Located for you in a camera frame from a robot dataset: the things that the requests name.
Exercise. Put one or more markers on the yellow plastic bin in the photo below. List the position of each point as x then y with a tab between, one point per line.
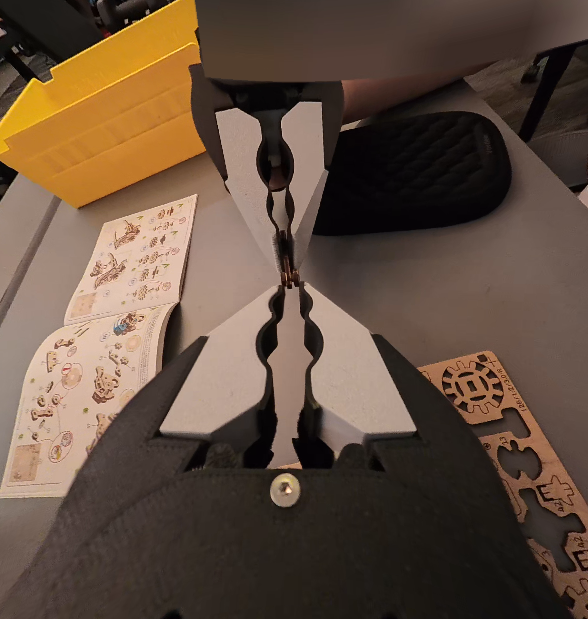
105	121

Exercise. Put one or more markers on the black table leg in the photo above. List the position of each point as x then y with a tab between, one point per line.
545	82

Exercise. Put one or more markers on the laser-cut wooden parts sheet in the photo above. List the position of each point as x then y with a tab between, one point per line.
512	382

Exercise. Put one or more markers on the small wooden gear part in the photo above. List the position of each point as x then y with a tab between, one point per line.
290	279

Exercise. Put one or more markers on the black quilted cushion pad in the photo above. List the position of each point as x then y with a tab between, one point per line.
419	169

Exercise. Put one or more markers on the black furniture frame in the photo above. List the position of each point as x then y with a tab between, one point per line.
56	29

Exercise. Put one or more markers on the person's right forearm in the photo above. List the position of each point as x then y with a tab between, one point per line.
395	96

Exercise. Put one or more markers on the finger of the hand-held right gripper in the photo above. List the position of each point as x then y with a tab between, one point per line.
240	159
311	159

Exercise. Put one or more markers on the open instruction booklet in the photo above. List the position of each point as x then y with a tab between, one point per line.
56	435

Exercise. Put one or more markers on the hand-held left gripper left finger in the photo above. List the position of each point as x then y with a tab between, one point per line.
221	382

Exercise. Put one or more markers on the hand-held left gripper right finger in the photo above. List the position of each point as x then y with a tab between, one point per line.
356	387

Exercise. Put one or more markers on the small wooden lever part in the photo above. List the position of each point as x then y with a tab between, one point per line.
284	251

